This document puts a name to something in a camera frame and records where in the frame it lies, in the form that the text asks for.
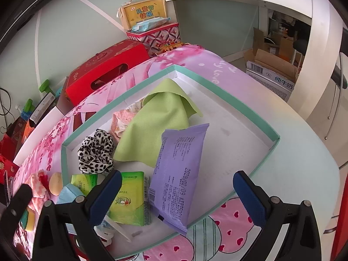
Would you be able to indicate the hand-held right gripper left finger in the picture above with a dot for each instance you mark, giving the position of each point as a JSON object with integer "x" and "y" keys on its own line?
{"x": 106, "y": 195}

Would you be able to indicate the red white patterned box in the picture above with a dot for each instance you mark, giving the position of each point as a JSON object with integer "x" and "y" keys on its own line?
{"x": 160, "y": 38}

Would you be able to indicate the blue face mask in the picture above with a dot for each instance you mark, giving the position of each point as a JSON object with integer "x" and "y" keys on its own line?
{"x": 68, "y": 194}

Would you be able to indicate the orange packet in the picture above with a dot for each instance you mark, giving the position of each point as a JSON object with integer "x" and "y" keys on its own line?
{"x": 27, "y": 132}

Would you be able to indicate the pink printed blanket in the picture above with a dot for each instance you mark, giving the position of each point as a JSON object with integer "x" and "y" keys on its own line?
{"x": 190, "y": 57}

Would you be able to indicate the large green tissue pack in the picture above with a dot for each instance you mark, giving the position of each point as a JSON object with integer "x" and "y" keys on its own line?
{"x": 130, "y": 201}

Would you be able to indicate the light green cloth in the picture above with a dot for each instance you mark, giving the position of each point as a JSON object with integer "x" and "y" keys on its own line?
{"x": 152, "y": 122}

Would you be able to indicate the teal shallow box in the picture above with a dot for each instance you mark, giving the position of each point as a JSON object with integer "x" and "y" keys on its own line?
{"x": 231, "y": 141}

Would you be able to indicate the small green tissue pack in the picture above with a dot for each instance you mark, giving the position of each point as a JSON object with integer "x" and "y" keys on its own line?
{"x": 83, "y": 182}

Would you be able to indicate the white foam board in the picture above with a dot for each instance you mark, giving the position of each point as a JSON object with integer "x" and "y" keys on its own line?
{"x": 51, "y": 117}

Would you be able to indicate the open brown cardboard box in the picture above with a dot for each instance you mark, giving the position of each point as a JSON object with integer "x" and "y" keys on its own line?
{"x": 258, "y": 40}

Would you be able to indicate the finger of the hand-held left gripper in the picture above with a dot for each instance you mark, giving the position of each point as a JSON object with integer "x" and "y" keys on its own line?
{"x": 20, "y": 199}

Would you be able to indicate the leopard print scrunchie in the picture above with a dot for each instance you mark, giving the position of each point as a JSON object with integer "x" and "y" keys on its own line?
{"x": 95, "y": 152}

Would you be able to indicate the red panel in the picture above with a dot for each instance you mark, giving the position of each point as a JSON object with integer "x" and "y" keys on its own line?
{"x": 343, "y": 223}

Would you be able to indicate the black flat box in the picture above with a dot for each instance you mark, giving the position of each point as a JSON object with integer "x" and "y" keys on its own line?
{"x": 43, "y": 106}

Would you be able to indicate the purple wipes packet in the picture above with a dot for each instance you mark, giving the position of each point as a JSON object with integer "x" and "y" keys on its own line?
{"x": 176, "y": 174}

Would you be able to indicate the red gold ornate box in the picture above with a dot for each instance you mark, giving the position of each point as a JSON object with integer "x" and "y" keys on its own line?
{"x": 170, "y": 47}

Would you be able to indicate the beige egg-shaped sponge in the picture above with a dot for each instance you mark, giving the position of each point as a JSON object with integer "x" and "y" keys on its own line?
{"x": 55, "y": 183}

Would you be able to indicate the green yellow sponge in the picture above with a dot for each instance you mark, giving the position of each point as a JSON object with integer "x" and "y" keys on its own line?
{"x": 28, "y": 219}

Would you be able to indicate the red tote bag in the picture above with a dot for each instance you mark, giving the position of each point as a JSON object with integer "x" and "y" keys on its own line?
{"x": 8, "y": 146}

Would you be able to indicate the yellow carry box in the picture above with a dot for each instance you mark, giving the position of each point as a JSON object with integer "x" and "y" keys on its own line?
{"x": 141, "y": 11}

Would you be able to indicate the pink scrunchie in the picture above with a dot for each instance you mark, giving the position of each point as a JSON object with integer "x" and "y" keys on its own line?
{"x": 119, "y": 125}

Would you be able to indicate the blue wipes packet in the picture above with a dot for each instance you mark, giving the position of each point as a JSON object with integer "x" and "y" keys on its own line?
{"x": 148, "y": 25}

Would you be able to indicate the green dumbbell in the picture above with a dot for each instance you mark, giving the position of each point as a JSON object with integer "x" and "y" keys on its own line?
{"x": 28, "y": 106}
{"x": 44, "y": 87}

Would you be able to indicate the red gift box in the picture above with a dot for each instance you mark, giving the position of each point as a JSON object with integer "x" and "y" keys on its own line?
{"x": 108, "y": 57}

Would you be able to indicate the teal toy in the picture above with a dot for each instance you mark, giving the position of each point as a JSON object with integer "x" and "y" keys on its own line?
{"x": 59, "y": 92}

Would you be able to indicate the blue printed carton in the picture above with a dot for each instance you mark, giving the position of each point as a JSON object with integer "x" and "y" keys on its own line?
{"x": 272, "y": 59}

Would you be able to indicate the white desk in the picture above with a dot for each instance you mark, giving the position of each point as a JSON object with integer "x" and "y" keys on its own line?
{"x": 312, "y": 46}

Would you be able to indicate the pink fluffy cloth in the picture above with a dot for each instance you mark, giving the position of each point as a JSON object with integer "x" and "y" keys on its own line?
{"x": 36, "y": 193}

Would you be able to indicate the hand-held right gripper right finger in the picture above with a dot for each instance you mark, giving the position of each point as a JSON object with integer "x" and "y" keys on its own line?
{"x": 250, "y": 201}

